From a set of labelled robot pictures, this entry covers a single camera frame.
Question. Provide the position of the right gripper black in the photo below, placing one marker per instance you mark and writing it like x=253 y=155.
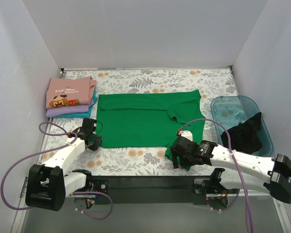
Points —
x=177 y=152

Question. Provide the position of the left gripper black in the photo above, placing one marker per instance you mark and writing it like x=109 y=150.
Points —
x=96 y=141

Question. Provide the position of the green t shirt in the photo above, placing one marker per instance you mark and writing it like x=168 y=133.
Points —
x=148 y=120

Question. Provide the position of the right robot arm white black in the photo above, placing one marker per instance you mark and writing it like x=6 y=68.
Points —
x=263 y=174

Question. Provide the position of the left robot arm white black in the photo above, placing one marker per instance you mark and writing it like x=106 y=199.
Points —
x=49 y=184

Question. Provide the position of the teal folded t shirt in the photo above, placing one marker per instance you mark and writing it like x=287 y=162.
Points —
x=86 y=114

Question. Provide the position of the lilac folded t shirt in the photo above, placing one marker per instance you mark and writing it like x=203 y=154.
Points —
x=64 y=110

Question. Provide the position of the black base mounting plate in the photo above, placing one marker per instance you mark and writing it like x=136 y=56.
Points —
x=155 y=189

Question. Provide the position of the pink folded printed t shirt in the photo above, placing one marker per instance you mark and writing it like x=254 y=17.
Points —
x=70 y=92

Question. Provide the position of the black t shirt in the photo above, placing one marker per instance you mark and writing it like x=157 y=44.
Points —
x=244 y=137

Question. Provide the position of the floral patterned table mat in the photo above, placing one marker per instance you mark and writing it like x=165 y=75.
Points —
x=210 y=83

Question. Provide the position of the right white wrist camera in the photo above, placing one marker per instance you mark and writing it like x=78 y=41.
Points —
x=187 y=134

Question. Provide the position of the aluminium frame rail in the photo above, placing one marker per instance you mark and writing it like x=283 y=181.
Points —
x=107 y=217

